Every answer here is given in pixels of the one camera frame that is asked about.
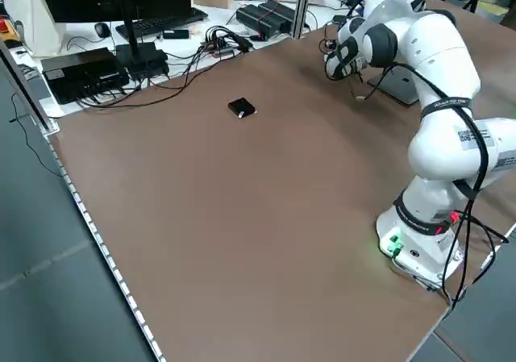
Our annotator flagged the grey closed laptop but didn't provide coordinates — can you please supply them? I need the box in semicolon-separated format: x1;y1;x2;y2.
366;63;422;107

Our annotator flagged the black base cable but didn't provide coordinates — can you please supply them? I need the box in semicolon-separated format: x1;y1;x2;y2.
441;210;510;313

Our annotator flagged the aluminium frame rail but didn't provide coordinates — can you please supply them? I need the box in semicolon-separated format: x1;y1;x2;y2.
0;39;167;362

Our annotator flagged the black usb hub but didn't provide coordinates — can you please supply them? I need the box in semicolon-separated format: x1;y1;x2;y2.
200;26;254;59

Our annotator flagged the thin black floor cable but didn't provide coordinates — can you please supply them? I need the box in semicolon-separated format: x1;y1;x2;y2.
10;94;65;177

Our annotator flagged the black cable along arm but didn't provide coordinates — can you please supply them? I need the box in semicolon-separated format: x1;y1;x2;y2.
348;61;491;226

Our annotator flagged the black power supply brick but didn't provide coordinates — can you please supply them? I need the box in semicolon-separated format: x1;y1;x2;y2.
257;0;302;32
235;3;283;39

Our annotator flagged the black electronics box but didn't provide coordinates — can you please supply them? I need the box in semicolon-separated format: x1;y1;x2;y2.
40;47;131;106

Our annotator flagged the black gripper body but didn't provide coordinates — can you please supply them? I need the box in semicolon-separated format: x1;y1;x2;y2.
350;54;369;83

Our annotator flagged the aluminium upright post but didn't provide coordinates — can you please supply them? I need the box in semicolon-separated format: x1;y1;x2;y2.
293;0;312;40

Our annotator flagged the long black table cable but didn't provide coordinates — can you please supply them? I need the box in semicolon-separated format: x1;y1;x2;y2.
78;53;210;110

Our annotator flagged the white plastic sheet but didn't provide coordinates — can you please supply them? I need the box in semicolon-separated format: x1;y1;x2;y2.
0;0;65;59

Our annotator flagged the small black object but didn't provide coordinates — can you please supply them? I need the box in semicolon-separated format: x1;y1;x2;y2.
227;97;258;120

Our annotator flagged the black keyboard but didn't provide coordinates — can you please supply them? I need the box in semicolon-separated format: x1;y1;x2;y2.
115;6;210;39

